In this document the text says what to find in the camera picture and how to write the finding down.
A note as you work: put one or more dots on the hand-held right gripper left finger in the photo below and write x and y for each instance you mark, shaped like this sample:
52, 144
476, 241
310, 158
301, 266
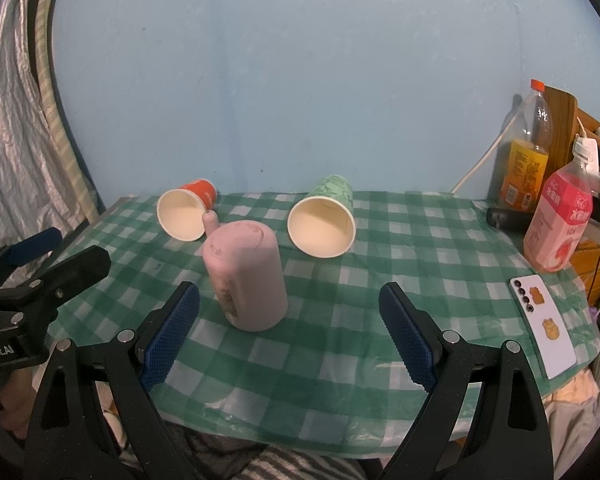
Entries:
167, 340

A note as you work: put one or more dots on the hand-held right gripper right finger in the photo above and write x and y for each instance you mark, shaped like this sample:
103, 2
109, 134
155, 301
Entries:
410, 335

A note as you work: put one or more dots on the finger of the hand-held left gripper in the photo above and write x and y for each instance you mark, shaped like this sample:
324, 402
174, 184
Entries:
30, 251
75, 270

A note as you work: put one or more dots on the person's left forearm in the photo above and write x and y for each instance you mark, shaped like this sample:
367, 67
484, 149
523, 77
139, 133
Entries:
10, 395

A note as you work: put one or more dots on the orange paper cup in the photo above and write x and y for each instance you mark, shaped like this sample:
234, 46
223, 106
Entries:
180, 215

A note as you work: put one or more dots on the green paper cup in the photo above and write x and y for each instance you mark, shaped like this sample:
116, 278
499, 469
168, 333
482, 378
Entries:
320, 230

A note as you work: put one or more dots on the green checkered tablecloth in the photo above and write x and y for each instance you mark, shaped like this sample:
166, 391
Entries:
330, 360

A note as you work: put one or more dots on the silver curtain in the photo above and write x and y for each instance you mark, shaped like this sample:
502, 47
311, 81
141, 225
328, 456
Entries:
10, 135

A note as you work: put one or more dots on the white phone with stickers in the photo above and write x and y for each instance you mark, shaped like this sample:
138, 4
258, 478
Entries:
550, 350

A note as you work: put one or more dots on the black cylindrical object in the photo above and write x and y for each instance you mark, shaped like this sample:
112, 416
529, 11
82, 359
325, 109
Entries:
505, 219

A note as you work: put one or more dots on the striped cloth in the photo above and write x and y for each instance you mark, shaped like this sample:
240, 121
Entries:
300, 465

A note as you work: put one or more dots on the beige cloth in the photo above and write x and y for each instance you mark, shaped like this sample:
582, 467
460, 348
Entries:
575, 410

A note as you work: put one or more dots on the pink drink bottle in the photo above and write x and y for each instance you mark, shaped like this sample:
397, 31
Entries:
555, 220

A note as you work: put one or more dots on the orange soda bottle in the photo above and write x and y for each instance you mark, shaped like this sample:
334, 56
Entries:
522, 170

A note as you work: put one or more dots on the white charger plug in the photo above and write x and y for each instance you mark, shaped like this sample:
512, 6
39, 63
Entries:
586, 155

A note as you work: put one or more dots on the wooden cabinet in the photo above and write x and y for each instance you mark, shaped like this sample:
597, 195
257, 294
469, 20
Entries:
562, 105

